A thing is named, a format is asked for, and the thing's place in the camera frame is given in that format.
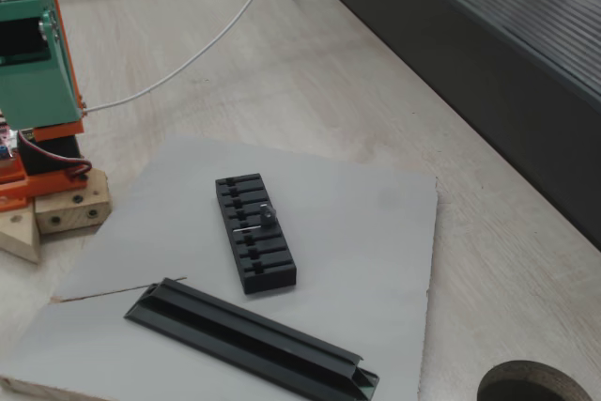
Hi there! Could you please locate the dark grey metal bracket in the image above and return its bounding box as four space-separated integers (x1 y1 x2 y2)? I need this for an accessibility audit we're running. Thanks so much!
232 202 278 233

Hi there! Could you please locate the black slotted rack block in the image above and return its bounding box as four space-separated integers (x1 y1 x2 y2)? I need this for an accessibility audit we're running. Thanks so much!
215 172 299 296

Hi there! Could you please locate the beige wooden block with hole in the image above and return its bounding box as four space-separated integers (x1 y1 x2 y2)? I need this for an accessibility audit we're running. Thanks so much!
0 197 42 265

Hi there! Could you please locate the grey plywood board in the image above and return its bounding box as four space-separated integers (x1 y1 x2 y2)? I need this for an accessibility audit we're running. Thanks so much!
0 134 439 401

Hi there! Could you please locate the wooden base block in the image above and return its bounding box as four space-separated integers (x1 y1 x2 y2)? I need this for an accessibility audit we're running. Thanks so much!
35 167 113 236

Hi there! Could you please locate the black channel rail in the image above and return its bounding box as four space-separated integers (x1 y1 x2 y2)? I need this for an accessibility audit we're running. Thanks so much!
123 277 380 401

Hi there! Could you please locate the white USB cable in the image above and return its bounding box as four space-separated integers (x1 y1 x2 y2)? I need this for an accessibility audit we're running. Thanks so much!
82 0 285 114

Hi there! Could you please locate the orange board bracket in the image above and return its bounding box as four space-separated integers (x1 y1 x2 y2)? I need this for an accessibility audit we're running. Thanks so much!
0 156 29 210

